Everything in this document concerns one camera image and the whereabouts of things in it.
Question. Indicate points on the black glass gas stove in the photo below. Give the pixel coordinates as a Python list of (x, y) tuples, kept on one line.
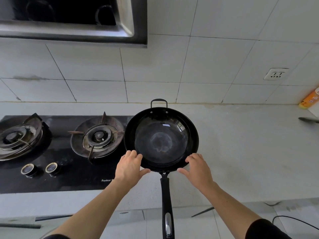
[(62, 179)]

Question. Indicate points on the person's left hand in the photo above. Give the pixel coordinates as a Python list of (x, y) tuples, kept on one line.
[(129, 171)]

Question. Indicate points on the black shirt sleeve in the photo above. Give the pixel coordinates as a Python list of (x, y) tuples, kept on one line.
[(57, 236), (266, 230)]

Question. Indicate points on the person's right forearm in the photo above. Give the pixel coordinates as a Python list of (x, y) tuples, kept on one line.
[(231, 209)]

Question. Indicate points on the white wall socket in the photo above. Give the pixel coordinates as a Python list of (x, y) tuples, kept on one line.
[(276, 74)]

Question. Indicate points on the person's right hand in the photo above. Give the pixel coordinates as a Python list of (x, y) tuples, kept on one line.
[(199, 174)]

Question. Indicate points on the black wok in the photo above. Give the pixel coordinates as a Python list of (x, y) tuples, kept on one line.
[(132, 136)]

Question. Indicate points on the stove burner with pan support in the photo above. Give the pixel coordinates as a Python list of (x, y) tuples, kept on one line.
[(15, 136), (97, 138)]

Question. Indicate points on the orange spray bottle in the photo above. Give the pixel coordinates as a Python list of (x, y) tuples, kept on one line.
[(310, 99)]

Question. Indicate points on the steel and black range hood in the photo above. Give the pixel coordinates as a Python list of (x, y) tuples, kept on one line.
[(74, 34)]

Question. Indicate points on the person's left forearm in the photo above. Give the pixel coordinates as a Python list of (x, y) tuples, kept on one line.
[(94, 211)]

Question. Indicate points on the black and silver stove knob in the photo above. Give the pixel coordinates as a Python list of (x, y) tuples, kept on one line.
[(28, 169), (52, 168)]

